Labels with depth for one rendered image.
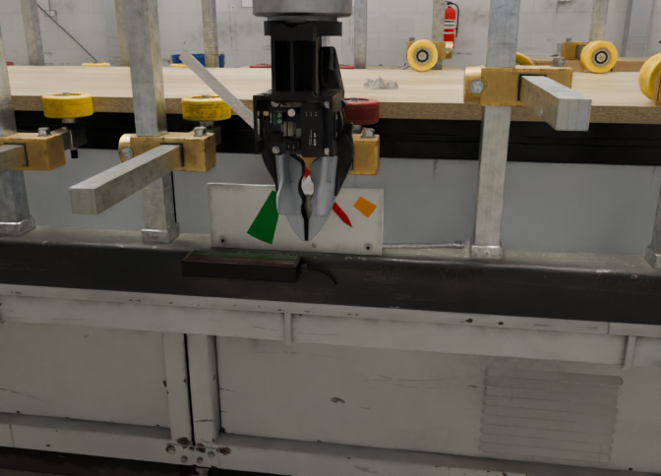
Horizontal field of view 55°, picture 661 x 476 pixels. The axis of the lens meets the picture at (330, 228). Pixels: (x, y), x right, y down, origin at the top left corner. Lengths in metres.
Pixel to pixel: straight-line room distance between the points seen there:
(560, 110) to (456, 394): 0.82
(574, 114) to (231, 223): 0.53
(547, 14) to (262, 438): 7.20
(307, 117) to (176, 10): 8.00
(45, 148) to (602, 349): 0.90
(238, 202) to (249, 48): 7.36
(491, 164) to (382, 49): 7.17
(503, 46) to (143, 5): 0.49
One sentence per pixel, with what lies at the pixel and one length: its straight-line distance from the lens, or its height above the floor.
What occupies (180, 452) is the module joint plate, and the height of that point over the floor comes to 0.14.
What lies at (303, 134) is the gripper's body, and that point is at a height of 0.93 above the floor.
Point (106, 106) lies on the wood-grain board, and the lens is 1.22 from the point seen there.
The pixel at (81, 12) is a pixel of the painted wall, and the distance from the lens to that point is 9.04.
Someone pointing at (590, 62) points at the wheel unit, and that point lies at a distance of 1.80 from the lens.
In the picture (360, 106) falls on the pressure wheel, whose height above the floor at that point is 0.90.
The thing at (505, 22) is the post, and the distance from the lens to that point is 0.88.
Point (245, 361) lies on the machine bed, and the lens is 1.36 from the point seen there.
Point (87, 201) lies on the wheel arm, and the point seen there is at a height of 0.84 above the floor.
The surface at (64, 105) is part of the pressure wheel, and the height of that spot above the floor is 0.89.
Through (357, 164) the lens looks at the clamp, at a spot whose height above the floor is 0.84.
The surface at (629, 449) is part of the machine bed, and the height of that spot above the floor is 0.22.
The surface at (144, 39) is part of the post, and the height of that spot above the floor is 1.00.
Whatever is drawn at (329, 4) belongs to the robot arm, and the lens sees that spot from 0.57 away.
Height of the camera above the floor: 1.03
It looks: 18 degrees down
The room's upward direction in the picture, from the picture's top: straight up
